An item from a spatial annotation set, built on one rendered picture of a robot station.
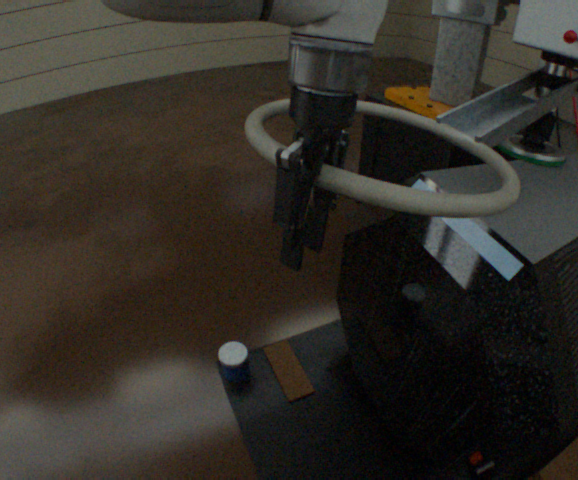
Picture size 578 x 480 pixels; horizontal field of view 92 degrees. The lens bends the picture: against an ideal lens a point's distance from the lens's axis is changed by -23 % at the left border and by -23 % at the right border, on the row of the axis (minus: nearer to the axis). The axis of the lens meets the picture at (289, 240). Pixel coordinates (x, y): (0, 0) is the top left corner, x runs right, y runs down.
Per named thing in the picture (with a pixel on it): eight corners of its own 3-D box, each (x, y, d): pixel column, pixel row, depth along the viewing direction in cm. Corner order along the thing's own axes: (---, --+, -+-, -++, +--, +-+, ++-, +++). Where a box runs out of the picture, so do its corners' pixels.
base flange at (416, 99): (380, 95, 156) (381, 86, 153) (449, 93, 171) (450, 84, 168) (454, 132, 121) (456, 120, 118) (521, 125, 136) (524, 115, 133)
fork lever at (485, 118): (555, 66, 91) (558, 51, 88) (610, 83, 78) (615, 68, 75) (424, 130, 77) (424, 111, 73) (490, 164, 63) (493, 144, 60)
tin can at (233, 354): (251, 381, 121) (248, 363, 113) (224, 383, 120) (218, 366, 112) (249, 359, 129) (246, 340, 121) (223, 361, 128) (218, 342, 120)
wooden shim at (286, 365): (263, 349, 133) (263, 347, 132) (286, 341, 136) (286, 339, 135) (288, 402, 115) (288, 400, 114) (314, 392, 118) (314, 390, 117)
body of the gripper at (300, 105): (336, 99, 32) (323, 183, 37) (370, 93, 38) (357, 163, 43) (275, 85, 35) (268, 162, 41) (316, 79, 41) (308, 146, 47)
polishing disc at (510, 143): (485, 136, 99) (486, 132, 98) (535, 139, 99) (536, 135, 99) (525, 160, 81) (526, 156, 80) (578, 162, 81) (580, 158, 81)
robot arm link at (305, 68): (386, 47, 35) (377, 96, 38) (318, 35, 39) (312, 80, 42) (350, 43, 28) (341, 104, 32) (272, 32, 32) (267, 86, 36)
